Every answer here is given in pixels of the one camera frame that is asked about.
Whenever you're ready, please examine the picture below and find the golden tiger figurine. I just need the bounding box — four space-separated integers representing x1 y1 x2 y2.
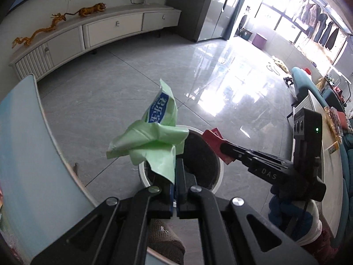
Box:
78 3 107 17

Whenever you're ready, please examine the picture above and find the white trash bin black liner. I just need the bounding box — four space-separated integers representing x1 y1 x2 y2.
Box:
138 125 224 196

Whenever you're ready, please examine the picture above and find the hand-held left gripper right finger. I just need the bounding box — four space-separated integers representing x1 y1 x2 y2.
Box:
176 158 320 265

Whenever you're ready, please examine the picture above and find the purple storage box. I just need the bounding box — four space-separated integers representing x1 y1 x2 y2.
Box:
252 33 269 47

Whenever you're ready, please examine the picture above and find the green plastic wrapper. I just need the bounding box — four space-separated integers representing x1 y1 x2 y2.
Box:
106 79 190 185

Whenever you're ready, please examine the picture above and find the yellow cloth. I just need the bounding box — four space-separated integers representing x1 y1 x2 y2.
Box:
266 56 289 75

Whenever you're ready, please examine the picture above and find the teal sofa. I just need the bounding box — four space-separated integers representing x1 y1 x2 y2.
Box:
291 66 353 250

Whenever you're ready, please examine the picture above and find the person's right hand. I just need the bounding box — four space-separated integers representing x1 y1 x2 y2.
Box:
269 187 322 247

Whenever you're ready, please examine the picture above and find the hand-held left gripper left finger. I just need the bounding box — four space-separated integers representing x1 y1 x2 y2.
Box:
30 182 175 265

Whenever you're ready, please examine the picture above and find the large golden dragon figurine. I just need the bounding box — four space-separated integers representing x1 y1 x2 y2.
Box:
11 19 60 48

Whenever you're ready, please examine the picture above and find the glass sliding door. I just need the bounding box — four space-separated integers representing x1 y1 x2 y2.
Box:
197 0 254 42

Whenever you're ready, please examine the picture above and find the white television cabinet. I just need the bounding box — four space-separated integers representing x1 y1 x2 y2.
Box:
8 1 182 82

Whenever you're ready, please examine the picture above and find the white washing machine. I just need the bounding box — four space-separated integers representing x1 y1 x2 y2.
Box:
237 4 253 38

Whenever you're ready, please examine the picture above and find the row of hanging clothes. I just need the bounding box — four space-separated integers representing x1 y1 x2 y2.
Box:
272 0 348 51

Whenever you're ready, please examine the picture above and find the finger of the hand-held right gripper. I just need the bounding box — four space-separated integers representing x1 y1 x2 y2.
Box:
221 141 293 169
239 157 327 203

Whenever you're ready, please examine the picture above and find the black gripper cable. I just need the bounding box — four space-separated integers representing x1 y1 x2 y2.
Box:
285 200 309 235

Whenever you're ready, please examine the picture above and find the landscape printed coffee table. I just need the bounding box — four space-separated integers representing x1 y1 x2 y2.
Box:
0 73 169 265

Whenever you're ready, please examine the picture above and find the brown slipper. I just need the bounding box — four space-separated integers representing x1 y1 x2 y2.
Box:
148 218 186 265

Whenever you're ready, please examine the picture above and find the small red wrapper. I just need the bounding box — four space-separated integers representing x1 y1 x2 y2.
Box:
202 127 235 164

